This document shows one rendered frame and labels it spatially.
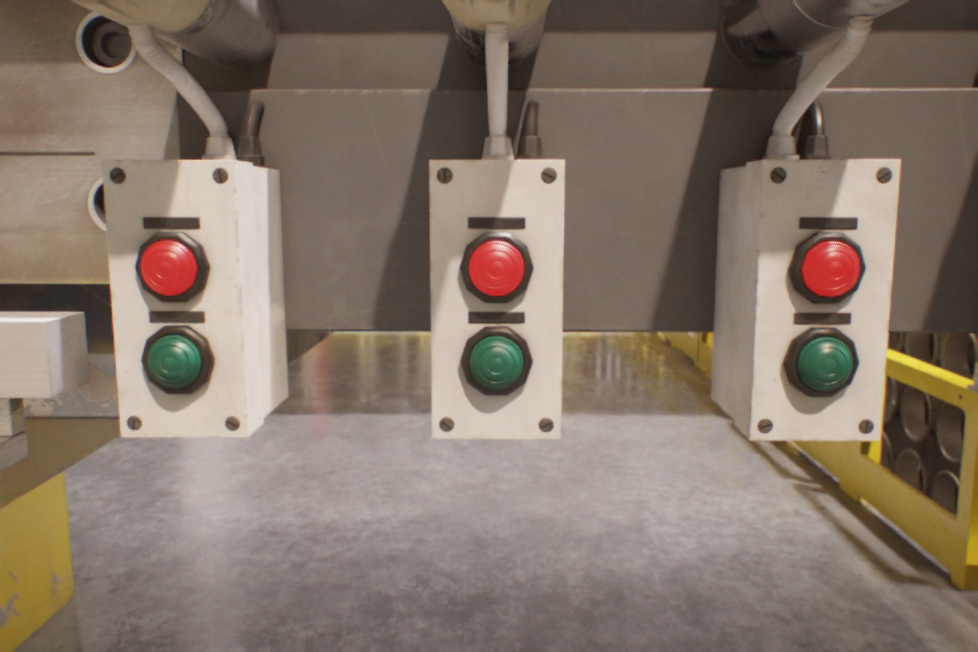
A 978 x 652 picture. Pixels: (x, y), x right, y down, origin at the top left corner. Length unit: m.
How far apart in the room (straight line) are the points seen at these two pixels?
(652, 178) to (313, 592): 1.30
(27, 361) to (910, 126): 0.55
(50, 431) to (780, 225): 0.82
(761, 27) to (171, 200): 0.34
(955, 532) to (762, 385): 1.45
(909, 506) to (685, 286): 1.56
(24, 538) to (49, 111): 1.11
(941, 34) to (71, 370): 0.59
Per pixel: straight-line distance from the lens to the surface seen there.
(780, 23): 0.49
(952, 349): 3.63
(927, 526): 1.98
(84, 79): 0.62
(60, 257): 0.63
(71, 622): 1.72
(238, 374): 0.46
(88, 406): 0.68
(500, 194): 0.43
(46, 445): 1.03
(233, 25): 0.50
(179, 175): 0.46
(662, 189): 0.53
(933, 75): 0.62
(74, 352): 0.57
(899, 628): 1.70
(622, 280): 0.52
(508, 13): 0.39
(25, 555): 1.66
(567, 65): 0.55
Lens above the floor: 0.74
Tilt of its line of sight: 9 degrees down
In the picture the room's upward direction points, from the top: straight up
